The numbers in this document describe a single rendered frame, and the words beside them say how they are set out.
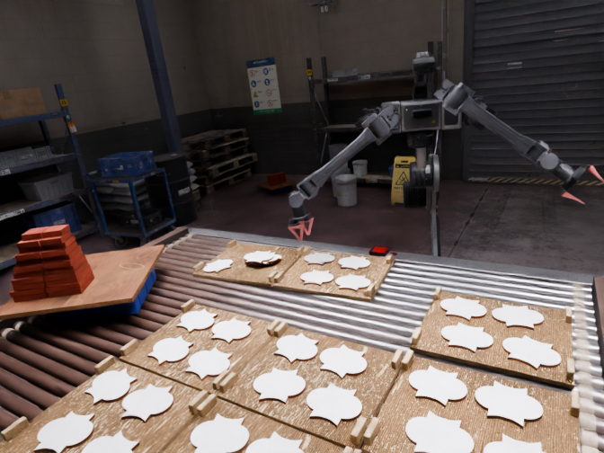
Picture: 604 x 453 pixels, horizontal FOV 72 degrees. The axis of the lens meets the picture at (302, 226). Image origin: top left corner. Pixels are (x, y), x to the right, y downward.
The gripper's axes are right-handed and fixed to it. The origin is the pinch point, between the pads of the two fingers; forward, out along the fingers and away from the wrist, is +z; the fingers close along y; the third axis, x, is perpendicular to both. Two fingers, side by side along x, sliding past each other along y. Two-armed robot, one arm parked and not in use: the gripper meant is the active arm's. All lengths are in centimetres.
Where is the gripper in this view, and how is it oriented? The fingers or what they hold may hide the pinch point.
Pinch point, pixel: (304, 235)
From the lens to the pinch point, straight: 182.5
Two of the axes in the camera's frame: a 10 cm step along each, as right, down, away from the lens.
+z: 2.1, 9.6, 2.0
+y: -3.7, 2.6, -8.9
